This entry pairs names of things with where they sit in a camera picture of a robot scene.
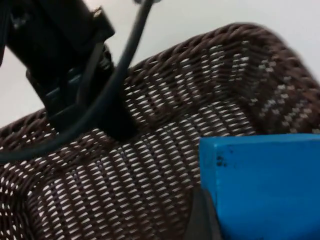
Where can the dark brown wicker basket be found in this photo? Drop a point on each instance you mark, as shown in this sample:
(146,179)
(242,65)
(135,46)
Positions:
(160,105)

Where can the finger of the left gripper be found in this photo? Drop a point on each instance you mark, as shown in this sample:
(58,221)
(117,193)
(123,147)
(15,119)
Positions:
(117,125)

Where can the large blue cube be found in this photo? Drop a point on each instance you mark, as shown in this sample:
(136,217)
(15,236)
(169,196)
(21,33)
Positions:
(265,185)

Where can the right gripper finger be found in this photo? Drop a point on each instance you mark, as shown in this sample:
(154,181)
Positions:
(201,220)

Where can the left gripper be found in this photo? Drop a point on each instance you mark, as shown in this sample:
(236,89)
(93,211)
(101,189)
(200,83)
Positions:
(55,35)

